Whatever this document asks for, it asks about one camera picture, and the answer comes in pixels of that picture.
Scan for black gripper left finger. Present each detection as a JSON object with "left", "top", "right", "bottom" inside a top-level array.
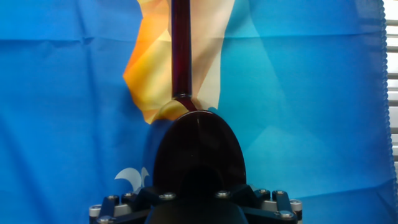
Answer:
[{"left": 88, "top": 186, "right": 178, "bottom": 224}]

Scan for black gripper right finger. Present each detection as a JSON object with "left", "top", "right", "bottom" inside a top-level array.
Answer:
[{"left": 213, "top": 185, "right": 304, "bottom": 224}]

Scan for blue cloth with orange print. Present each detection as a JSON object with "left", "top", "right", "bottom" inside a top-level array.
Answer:
[{"left": 0, "top": 0, "right": 397, "bottom": 224}]

